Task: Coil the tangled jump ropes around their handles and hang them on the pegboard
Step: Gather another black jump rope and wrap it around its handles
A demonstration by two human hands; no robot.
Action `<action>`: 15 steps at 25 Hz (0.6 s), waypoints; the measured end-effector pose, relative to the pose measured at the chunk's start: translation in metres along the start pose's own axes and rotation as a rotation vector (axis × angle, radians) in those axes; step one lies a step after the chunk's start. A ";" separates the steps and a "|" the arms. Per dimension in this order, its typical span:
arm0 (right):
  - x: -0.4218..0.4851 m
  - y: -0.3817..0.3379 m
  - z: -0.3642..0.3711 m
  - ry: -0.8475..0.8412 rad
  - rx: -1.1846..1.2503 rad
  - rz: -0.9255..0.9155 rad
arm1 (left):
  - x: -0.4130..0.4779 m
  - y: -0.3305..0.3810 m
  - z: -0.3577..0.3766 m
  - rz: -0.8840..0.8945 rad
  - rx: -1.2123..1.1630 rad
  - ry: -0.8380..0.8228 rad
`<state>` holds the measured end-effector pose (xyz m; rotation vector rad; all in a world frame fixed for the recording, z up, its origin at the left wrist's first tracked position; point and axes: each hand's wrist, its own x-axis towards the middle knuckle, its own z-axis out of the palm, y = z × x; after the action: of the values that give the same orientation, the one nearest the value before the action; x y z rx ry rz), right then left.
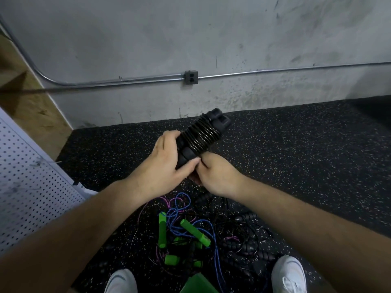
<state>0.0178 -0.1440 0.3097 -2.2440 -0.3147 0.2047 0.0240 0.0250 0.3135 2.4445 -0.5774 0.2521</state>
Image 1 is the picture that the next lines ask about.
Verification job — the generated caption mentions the white pegboard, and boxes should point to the white pegboard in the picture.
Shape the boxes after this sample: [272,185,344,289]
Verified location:
[0,107,97,254]

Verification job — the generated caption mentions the person's right forearm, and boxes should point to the person's right forearm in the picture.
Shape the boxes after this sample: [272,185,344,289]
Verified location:
[235,177,391,293]

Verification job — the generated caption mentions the pile of jump ropes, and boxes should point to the pile of jump ropes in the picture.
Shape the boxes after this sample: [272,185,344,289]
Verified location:
[131,189,282,284]

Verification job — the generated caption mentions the white right shoe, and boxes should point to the white right shoe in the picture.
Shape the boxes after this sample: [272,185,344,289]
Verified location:
[271,255,308,293]

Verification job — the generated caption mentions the black foam-handled jump rope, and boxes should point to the black foam-handled jump rope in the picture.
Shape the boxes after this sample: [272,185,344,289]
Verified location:
[176,108,233,170]

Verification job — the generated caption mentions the person's left hand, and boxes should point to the person's left hand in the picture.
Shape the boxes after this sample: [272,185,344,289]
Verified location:
[125,130,201,202]

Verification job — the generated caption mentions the white pegboard stand foot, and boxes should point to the white pegboard stand foot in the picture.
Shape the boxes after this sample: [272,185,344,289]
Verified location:
[73,180,99,198]

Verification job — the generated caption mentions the metal conduit pipe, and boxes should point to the metal conduit pipe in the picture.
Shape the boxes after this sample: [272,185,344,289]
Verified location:
[0,21,391,89]

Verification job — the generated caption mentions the person's left forearm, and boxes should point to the person's left forearm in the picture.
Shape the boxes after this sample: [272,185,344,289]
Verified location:
[0,179,138,293]

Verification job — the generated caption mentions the white shoe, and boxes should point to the white shoe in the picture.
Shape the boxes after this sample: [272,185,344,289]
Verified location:
[104,268,138,293]
[271,255,308,293]

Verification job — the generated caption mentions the person's right hand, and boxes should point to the person's right hand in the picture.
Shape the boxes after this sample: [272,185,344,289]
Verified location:
[191,152,245,199]

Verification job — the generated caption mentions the white left shoe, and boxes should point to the white left shoe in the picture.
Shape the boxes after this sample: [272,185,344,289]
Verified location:
[104,268,138,293]

